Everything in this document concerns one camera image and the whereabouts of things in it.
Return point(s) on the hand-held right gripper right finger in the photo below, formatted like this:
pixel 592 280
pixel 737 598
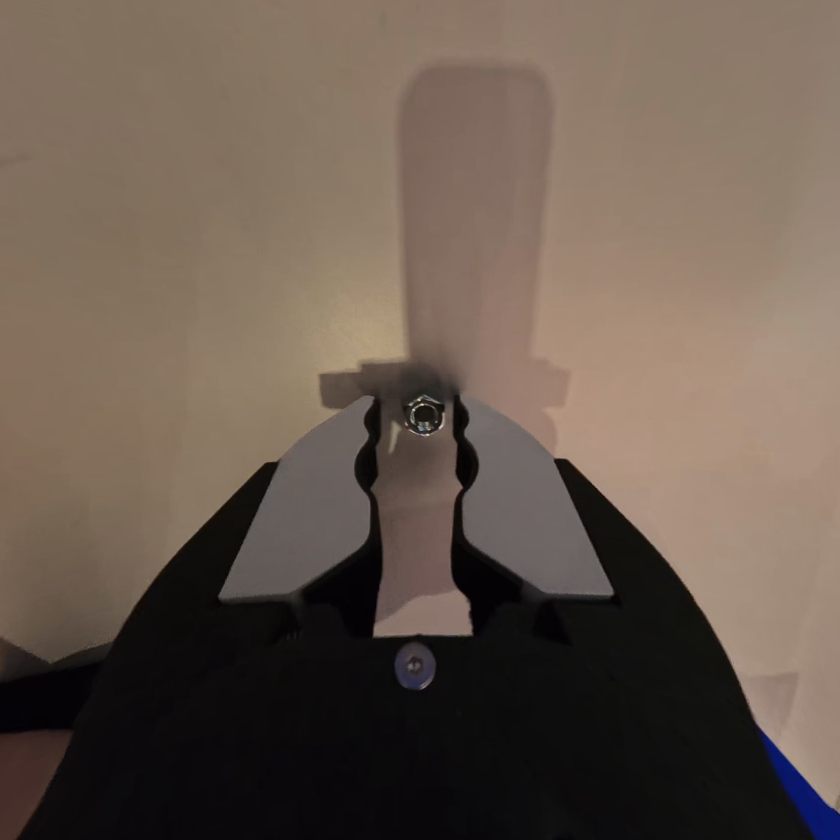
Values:
pixel 525 518

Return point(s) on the steel hex nut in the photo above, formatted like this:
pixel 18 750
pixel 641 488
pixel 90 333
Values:
pixel 409 420

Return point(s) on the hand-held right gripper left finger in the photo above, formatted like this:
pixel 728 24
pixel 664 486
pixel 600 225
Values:
pixel 308 518

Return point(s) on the blue plastic bin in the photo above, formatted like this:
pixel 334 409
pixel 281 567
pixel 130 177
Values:
pixel 807 787

